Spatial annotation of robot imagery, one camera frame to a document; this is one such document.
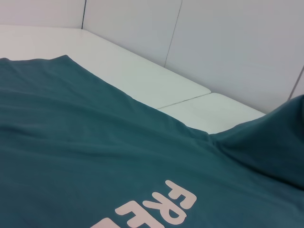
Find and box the teal T-shirt with FREE print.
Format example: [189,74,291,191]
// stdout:
[0,54,304,228]

